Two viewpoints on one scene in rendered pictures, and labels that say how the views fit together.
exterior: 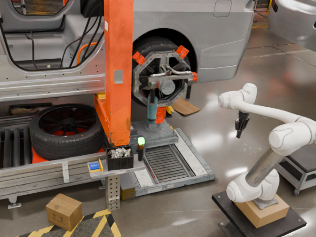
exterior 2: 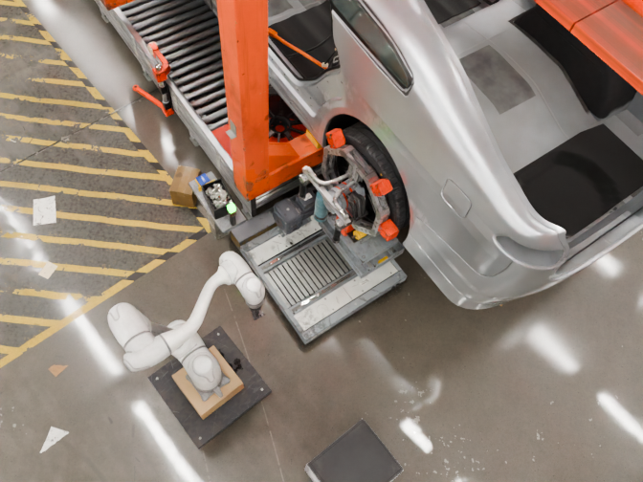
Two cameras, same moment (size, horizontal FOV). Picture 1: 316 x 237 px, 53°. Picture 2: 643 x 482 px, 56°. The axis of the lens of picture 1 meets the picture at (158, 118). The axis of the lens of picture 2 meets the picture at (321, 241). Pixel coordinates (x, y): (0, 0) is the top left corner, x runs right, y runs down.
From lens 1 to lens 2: 3.07 m
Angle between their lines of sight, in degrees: 54
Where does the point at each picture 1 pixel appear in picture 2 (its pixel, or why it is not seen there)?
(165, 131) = (359, 251)
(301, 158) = (336, 458)
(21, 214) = (186, 152)
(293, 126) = (121, 320)
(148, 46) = (356, 137)
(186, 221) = (215, 317)
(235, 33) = (468, 253)
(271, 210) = (188, 390)
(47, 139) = not seen: hidden behind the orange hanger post
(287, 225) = (187, 420)
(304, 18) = not seen: outside the picture
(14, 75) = not seen: hidden behind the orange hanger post
